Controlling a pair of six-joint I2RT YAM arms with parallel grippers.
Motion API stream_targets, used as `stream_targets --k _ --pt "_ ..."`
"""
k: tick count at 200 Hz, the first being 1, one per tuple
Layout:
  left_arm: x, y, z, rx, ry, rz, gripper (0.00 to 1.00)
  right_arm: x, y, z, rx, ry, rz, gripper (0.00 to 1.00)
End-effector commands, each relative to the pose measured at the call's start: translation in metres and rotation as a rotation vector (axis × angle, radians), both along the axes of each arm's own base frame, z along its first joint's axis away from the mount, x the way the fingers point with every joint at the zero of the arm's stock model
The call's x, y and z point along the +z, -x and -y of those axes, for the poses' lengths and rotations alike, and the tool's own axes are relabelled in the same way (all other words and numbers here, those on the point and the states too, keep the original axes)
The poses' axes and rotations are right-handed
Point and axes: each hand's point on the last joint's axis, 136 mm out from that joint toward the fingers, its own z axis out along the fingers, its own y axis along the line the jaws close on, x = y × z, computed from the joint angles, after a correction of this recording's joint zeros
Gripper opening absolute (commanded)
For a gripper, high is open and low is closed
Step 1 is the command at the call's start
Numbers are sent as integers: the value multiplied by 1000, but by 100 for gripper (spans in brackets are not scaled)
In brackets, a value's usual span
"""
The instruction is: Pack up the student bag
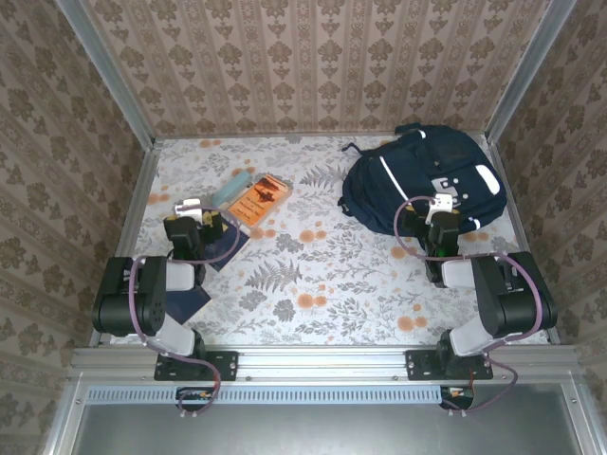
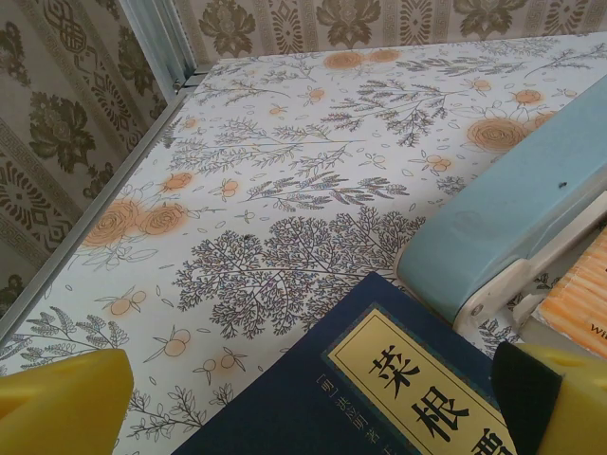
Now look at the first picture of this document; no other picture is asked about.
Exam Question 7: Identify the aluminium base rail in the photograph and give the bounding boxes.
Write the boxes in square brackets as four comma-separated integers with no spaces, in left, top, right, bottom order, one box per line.
[70,344,582,380]

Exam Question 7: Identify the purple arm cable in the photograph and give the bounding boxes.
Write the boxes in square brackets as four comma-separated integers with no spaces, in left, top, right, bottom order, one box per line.
[128,204,241,419]
[393,195,544,419]

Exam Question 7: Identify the light blue pencil case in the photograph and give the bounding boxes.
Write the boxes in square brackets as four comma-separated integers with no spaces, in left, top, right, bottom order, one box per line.
[211,170,252,207]

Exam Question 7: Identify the grey metal panel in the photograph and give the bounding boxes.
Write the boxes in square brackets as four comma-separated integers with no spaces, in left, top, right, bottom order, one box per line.
[45,378,607,455]

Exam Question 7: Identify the thin aluminium edge strip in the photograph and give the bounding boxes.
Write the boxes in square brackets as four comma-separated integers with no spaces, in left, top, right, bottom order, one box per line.
[154,132,490,142]

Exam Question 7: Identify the orange paperback book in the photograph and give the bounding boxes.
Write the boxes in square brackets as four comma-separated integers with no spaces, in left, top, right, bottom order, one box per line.
[226,173,294,229]

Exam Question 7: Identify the slotted grey cable duct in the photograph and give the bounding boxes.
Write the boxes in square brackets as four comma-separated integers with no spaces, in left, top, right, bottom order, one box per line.
[86,384,475,407]

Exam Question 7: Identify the navy blue backpack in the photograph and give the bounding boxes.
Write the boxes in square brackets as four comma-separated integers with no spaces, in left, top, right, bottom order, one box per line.
[337,122,508,236]

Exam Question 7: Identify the aluminium frame post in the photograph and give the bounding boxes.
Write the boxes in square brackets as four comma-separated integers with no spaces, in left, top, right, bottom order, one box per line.
[486,0,578,143]
[54,0,157,149]

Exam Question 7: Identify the aluminium side rail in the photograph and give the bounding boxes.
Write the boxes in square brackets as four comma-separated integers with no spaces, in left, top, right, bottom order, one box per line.
[89,139,163,347]
[487,136,561,345]

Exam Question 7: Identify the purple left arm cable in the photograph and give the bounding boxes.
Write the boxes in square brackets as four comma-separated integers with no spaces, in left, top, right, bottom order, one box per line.
[128,204,241,419]

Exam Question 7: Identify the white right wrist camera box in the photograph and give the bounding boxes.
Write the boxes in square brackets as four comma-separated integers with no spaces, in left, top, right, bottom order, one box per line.
[425,192,452,225]

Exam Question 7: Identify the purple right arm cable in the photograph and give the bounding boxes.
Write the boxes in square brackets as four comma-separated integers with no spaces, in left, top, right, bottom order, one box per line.
[393,195,544,419]

